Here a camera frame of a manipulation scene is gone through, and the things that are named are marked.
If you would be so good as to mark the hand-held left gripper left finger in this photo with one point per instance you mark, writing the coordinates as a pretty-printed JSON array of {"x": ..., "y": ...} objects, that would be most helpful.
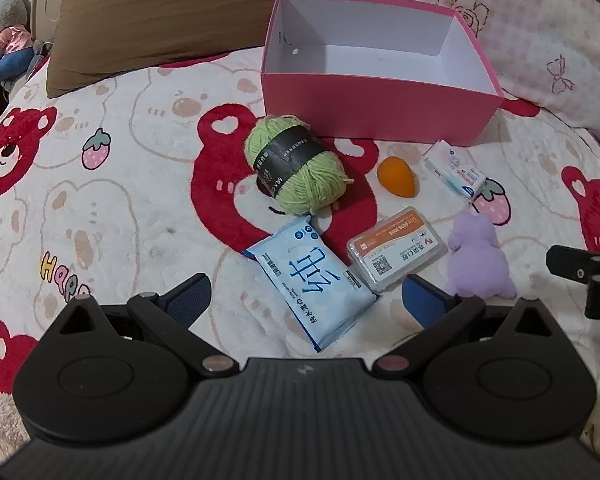
[{"x": 190, "y": 300}]

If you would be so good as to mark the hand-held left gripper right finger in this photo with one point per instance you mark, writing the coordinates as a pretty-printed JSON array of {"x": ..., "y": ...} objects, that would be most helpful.
[{"x": 422, "y": 300}]

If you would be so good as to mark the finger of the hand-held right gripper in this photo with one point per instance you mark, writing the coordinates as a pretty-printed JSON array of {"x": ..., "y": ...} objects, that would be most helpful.
[{"x": 580, "y": 262}]

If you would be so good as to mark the clear orange-label card box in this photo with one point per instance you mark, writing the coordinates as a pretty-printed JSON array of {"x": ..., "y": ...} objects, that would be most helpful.
[{"x": 395, "y": 250}]

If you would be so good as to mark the purple plush toy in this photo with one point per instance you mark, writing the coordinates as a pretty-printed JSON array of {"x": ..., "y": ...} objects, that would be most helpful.
[{"x": 475, "y": 260}]

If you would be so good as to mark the light blue wet wipes packet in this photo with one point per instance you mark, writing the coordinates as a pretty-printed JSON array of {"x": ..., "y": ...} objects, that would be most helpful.
[{"x": 310, "y": 285}]

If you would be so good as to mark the orange makeup sponge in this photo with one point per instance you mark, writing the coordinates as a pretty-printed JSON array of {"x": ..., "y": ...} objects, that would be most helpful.
[{"x": 395, "y": 177}]

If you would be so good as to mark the white tissue pack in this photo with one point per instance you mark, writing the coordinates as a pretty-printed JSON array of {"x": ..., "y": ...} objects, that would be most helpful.
[{"x": 452, "y": 170}]

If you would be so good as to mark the green yarn ball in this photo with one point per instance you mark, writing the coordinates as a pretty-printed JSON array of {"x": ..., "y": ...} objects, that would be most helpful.
[{"x": 305, "y": 185}]

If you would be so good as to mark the pink cardboard box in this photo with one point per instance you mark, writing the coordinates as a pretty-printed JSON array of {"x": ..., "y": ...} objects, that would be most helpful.
[{"x": 370, "y": 110}]

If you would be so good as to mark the bear printed blanket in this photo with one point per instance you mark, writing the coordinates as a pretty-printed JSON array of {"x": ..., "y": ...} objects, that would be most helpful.
[{"x": 130, "y": 185}]

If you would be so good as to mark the pink checked pillow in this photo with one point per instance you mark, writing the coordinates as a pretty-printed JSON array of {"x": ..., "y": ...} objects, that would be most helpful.
[{"x": 540, "y": 35}]

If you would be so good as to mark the brown pillow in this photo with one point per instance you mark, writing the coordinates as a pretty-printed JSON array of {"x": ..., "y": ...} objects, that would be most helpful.
[{"x": 155, "y": 15}]

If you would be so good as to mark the beige bed headboard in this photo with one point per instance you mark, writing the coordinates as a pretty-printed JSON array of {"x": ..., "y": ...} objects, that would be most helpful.
[{"x": 40, "y": 0}]

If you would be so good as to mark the grey plush toy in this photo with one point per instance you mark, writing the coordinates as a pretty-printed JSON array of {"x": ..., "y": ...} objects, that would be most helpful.
[{"x": 10, "y": 15}]

